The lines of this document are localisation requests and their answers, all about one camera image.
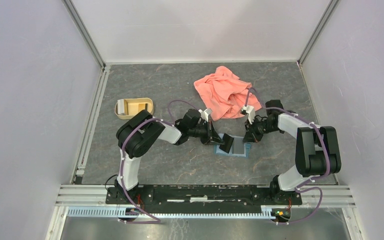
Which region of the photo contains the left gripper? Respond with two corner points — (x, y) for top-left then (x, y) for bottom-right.
(188, 119), (225, 146)

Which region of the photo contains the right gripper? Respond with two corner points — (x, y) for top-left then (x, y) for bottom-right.
(242, 116), (278, 143)

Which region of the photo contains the black VIP card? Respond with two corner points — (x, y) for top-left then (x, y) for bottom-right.
(231, 137), (245, 156)

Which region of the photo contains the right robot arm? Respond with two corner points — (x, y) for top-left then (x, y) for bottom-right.
(241, 99), (342, 204)

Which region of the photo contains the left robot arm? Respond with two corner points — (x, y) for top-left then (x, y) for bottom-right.
(114, 108), (225, 204)

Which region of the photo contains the gold card in tray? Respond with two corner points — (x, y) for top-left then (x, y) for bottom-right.
(137, 103), (148, 112)

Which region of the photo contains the beige oval card tray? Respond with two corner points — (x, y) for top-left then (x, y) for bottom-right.
(114, 97), (154, 120)

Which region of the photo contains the stack of cards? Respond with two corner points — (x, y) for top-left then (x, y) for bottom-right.
(115, 99), (129, 118)

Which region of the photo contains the pink cloth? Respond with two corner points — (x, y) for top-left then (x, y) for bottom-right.
(193, 66), (262, 121)

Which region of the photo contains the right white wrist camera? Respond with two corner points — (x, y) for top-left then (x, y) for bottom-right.
(240, 105), (256, 125)

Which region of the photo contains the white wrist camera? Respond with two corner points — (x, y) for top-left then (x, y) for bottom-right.
(198, 108), (213, 122)
(240, 105), (256, 125)

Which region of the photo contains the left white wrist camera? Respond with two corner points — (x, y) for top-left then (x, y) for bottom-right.
(198, 108), (213, 122)

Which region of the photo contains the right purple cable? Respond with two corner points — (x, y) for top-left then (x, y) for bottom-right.
(243, 87), (331, 226)

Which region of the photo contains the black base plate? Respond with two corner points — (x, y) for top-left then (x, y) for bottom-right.
(105, 184), (303, 214)

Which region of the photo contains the aluminium frame rail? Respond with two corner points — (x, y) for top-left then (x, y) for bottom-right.
(55, 66), (111, 207)

